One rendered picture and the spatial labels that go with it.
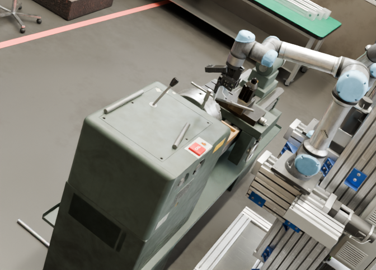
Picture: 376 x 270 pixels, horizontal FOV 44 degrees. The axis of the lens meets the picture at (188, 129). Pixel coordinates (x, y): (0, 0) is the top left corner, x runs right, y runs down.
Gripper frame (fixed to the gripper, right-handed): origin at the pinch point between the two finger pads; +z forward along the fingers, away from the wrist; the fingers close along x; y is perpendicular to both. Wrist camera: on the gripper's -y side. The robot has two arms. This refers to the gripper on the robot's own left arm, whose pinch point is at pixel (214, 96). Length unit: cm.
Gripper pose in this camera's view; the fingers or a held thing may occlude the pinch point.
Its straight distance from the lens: 221.3
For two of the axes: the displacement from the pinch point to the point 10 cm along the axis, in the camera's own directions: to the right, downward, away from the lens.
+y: 8.2, 5.2, -2.4
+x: 4.8, -3.8, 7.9
